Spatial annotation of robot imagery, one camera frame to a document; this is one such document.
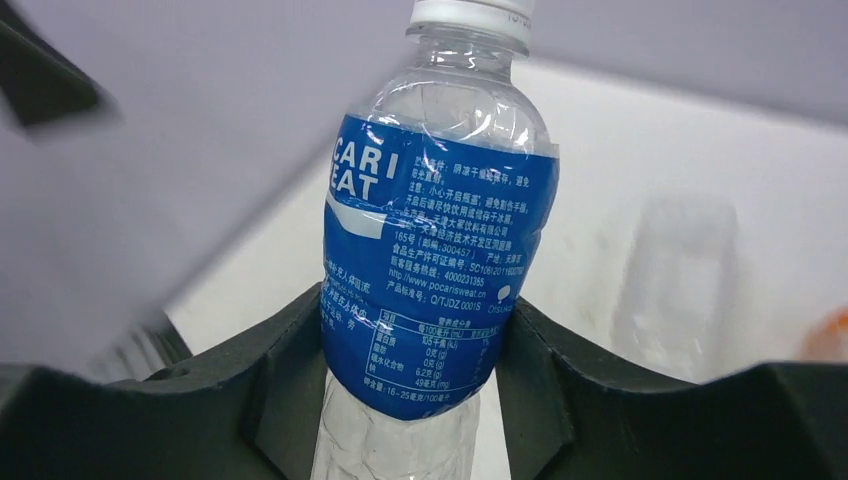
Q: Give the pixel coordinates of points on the orange drink bottle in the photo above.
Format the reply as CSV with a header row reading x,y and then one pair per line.
x,y
827,342

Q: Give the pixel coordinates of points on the clear bottle blue label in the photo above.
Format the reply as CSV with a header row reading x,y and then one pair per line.
x,y
440,186

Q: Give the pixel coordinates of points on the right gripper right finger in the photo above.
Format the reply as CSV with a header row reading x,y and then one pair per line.
x,y
573,410

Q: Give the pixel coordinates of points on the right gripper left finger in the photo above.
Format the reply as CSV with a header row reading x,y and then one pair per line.
x,y
248,408

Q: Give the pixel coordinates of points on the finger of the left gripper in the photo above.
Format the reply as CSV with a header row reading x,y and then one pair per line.
x,y
40,85

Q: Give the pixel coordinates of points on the large clear empty bottle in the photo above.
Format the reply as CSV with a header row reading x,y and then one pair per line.
x,y
678,285

